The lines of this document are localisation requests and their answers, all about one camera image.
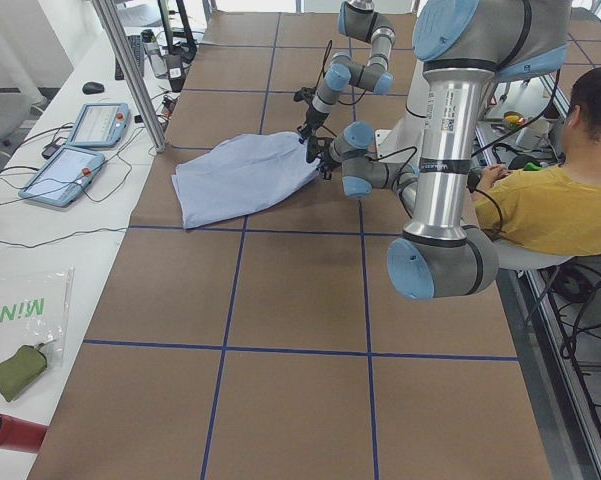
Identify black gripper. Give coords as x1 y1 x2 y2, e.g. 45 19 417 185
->
297 107 329 144
317 142 338 179

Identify blue striped button shirt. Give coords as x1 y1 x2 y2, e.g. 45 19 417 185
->
172 132 317 229

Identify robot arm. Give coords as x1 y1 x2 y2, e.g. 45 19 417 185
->
301 1 571 300
294 1 396 141

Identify brown table mat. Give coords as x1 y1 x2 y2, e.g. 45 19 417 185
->
30 13 551 479

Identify black keyboard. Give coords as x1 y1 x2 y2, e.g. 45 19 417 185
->
114 34 145 81

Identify grey teach pendant right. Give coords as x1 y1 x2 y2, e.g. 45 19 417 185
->
66 103 130 149

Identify grey teach pendant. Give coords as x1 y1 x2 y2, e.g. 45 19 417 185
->
66 103 130 149
18 146 105 208

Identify black computer mouse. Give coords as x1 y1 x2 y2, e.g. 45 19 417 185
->
82 81 105 95

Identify grey teach pendant left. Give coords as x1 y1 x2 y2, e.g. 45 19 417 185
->
18 146 105 208

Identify person in yellow shirt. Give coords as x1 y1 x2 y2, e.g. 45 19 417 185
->
472 67 601 256

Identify clear plastic bag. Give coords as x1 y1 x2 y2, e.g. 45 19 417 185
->
0 267 75 369

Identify green folded cloth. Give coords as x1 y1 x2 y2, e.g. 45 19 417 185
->
0 344 48 402

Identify red cylinder bottle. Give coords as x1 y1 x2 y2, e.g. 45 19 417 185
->
0 413 47 453

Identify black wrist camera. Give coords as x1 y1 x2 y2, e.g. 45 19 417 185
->
293 87 316 103
306 136 332 164

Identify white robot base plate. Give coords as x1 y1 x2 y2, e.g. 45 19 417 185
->
375 128 422 163

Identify aluminium frame post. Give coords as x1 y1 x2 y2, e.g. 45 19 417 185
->
92 0 166 153

